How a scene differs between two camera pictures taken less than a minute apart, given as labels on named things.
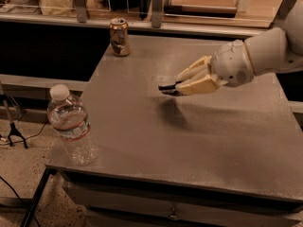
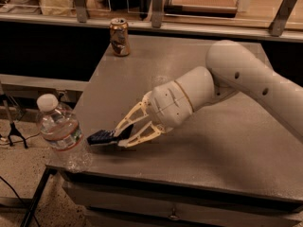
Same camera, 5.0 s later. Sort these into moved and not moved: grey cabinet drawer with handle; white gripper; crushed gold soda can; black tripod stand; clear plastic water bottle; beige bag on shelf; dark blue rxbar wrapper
Moved: dark blue rxbar wrapper; white gripper; clear plastic water bottle
Not moved: beige bag on shelf; black tripod stand; crushed gold soda can; grey cabinet drawer with handle
